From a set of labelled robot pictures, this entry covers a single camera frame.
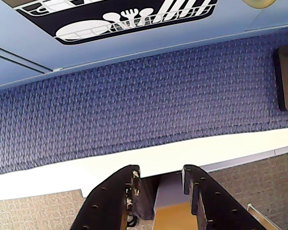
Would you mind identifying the round gold kitchen knob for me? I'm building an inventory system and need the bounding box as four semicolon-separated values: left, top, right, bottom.
241;0;274;10

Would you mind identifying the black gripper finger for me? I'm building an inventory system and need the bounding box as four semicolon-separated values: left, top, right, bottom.
69;164;156;230
181;164;267;230

